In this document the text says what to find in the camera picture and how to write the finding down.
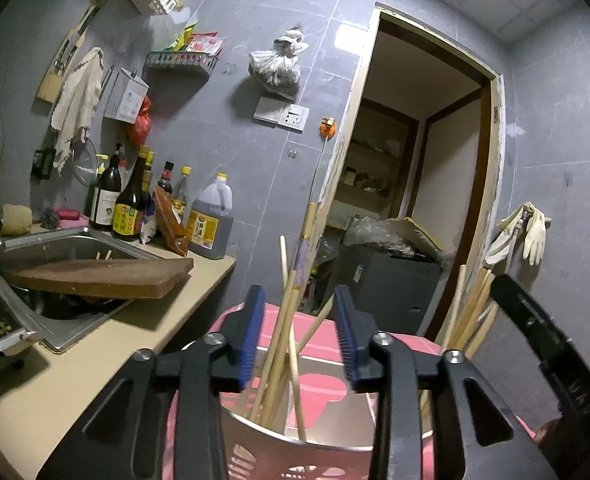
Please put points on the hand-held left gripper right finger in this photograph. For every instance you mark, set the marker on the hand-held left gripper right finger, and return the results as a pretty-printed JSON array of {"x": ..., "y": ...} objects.
[{"x": 345, "y": 341}]

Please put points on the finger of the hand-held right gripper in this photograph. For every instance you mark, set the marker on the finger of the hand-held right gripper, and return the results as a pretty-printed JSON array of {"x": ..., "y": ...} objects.
[{"x": 525, "y": 312}]

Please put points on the hanging clear plastic bag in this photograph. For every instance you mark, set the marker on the hanging clear plastic bag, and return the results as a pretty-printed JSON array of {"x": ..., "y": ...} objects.
[{"x": 275, "y": 67}]

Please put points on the clear bottle yellow cap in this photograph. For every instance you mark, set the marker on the clear bottle yellow cap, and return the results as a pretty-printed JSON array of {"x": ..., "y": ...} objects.
[{"x": 182, "y": 192}]

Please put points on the yellow sponge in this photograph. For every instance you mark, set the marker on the yellow sponge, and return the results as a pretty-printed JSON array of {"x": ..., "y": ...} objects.
[{"x": 17, "y": 220}]

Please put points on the metal box grater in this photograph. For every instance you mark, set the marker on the metal box grater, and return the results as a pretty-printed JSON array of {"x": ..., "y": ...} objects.
[{"x": 127, "y": 97}]

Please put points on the wooden shelf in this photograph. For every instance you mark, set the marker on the wooden shelf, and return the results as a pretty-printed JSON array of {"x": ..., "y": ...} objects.
[{"x": 370, "y": 180}]

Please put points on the long chopstick with patterned end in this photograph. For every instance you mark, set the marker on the long chopstick with patterned end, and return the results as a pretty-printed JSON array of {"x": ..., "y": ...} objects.
[{"x": 305, "y": 250}]

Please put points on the red plastic bag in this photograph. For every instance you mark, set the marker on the red plastic bag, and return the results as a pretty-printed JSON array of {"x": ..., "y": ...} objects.
[{"x": 141, "y": 125}]

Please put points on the brown wooden cutting board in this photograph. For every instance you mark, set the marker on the brown wooden cutting board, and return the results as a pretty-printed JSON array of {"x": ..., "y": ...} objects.
[{"x": 100, "y": 277}]

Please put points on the white blue packet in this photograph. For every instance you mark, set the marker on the white blue packet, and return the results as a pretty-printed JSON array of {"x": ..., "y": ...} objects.
[{"x": 148, "y": 227}]

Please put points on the cream hanging towel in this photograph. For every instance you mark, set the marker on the cream hanging towel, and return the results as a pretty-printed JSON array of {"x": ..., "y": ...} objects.
[{"x": 77, "y": 95}]

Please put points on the red snack packet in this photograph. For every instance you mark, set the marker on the red snack packet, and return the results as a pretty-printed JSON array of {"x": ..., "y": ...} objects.
[{"x": 205, "y": 44}]

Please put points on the cream rubber glove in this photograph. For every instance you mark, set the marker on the cream rubber glove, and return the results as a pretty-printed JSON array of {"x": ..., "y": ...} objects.
[
  {"x": 500, "y": 245},
  {"x": 536, "y": 237}
]

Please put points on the person's right hand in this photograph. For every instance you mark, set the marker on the person's right hand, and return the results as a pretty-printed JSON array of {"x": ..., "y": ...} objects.
[{"x": 547, "y": 431}]

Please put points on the grey switch plate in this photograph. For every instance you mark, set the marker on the grey switch plate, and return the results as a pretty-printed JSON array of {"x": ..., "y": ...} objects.
[{"x": 269, "y": 110}]

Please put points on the green yellow packet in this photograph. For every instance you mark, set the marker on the green yellow packet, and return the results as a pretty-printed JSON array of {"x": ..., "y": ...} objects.
[{"x": 185, "y": 37}]

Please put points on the kitchen knife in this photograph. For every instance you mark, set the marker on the kitchen knife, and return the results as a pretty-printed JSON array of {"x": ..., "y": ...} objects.
[{"x": 70, "y": 45}]

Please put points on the brown leaning packet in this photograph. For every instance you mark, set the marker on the brown leaning packet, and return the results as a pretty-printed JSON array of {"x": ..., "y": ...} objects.
[{"x": 171, "y": 222}]

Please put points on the metal mesh strainer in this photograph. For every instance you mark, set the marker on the metal mesh strainer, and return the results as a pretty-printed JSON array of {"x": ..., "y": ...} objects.
[{"x": 86, "y": 162}]

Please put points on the crumpled plastic bag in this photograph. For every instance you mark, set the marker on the crumpled plastic bag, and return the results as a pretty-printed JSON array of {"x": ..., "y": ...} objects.
[{"x": 395, "y": 235}]

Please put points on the white plastic utensil holder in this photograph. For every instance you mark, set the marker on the white plastic utensil holder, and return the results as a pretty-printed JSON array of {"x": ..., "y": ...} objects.
[{"x": 300, "y": 460}]

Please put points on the pink checkered cloth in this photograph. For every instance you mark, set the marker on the pink checkered cloth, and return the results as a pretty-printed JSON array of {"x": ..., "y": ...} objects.
[{"x": 420, "y": 344}]

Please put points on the soy sauce bottle yellow label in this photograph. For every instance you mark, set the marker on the soy sauce bottle yellow label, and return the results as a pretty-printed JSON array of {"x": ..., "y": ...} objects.
[{"x": 129, "y": 215}]

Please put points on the wooden knife rack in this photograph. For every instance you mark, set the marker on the wooden knife rack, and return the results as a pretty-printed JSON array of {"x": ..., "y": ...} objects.
[{"x": 47, "y": 87}]

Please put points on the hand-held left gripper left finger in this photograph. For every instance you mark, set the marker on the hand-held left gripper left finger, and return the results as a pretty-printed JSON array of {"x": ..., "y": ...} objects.
[{"x": 252, "y": 341}]

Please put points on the black cabinet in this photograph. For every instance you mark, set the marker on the black cabinet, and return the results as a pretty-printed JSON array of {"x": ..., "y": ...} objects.
[{"x": 385, "y": 285}]

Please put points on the stainless steel sink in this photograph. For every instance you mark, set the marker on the stainless steel sink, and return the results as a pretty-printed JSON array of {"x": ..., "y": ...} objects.
[{"x": 60, "y": 340}]

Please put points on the black wall holder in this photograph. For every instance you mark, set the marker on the black wall holder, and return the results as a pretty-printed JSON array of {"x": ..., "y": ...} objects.
[{"x": 42, "y": 165}]

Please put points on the white wall socket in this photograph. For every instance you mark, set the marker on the white wall socket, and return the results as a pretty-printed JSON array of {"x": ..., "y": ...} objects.
[{"x": 295, "y": 118}]

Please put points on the dark bottle yellow cap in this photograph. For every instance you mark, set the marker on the dark bottle yellow cap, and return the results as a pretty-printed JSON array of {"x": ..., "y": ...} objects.
[{"x": 150, "y": 160}]

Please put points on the wooden door frame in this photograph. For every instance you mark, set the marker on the wooden door frame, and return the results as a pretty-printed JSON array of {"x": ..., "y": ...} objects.
[{"x": 357, "y": 85}]

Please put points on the large dark vinegar jug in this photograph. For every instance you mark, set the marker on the large dark vinegar jug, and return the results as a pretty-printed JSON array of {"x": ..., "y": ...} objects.
[{"x": 210, "y": 222}]

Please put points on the steel wool scrubber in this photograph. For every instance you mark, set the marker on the steel wool scrubber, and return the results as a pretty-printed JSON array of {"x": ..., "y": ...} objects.
[{"x": 51, "y": 217}]

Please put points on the green bottle yellow cap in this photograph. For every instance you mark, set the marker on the green bottle yellow cap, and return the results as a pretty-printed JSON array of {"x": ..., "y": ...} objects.
[{"x": 102, "y": 161}]

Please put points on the grey wall rack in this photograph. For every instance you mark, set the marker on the grey wall rack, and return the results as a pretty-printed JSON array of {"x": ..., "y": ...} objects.
[{"x": 180, "y": 60}]

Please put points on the dark bottle white label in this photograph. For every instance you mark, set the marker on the dark bottle white label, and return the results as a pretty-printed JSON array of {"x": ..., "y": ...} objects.
[{"x": 106, "y": 205}]

